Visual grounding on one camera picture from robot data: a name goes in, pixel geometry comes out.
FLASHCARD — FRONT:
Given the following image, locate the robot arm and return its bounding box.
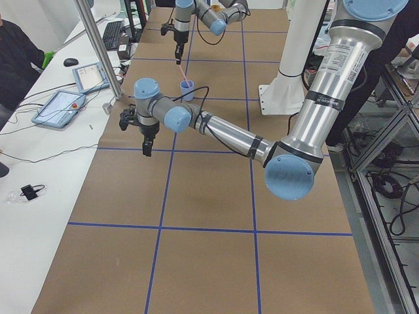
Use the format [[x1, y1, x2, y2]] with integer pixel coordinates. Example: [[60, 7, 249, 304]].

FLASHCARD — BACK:
[[134, 1, 407, 200], [169, 0, 251, 65]]

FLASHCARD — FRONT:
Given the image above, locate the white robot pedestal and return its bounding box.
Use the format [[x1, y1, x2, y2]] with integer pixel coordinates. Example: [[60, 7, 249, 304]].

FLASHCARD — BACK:
[[259, 0, 328, 115]]

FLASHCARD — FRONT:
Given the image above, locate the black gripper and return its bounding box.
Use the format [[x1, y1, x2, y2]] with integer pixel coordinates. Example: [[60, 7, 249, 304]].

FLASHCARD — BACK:
[[139, 122, 160, 157], [173, 29, 189, 65]]

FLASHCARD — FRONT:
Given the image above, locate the near teach pendant tablet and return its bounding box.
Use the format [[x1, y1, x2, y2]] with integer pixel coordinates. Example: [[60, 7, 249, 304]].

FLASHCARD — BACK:
[[31, 90, 86, 129]]

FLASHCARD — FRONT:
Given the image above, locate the standing person in black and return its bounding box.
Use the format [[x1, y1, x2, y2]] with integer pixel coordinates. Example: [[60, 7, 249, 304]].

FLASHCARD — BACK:
[[325, 1, 418, 152]]

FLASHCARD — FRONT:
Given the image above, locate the light blue plastic cup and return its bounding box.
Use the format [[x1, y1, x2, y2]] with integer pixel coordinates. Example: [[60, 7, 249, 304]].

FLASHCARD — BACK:
[[179, 80, 194, 101]]

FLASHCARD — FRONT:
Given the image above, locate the black computer mouse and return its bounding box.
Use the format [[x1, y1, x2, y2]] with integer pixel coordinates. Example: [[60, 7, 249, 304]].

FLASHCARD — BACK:
[[63, 58, 79, 67]]

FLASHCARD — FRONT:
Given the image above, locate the aluminium frame post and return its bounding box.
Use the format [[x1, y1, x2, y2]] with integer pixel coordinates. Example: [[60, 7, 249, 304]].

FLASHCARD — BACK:
[[74, 0, 122, 100]]

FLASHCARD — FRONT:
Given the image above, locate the seated person in black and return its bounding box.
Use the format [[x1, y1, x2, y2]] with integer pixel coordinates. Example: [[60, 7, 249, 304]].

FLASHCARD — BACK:
[[1, 19, 45, 127]]

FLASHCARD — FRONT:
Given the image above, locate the black keyboard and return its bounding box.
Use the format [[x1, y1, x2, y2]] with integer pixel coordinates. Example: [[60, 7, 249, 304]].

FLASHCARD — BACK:
[[102, 20, 124, 51]]

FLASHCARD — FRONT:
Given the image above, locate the teach pendant tablet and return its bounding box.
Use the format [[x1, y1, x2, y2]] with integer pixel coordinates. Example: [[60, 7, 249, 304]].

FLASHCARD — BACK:
[[72, 62, 109, 94], [31, 90, 86, 129]]

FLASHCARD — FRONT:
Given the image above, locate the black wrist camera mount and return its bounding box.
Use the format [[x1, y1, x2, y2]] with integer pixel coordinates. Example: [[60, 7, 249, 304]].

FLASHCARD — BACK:
[[160, 19, 175, 36], [118, 104, 139, 131]]

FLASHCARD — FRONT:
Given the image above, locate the far teach pendant tablet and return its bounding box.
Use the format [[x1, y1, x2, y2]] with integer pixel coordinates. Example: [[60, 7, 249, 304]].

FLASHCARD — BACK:
[[72, 62, 109, 94]]

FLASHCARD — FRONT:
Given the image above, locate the black small device on table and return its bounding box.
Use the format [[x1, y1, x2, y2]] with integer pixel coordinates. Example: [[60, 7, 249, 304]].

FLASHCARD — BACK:
[[20, 184, 45, 201]]

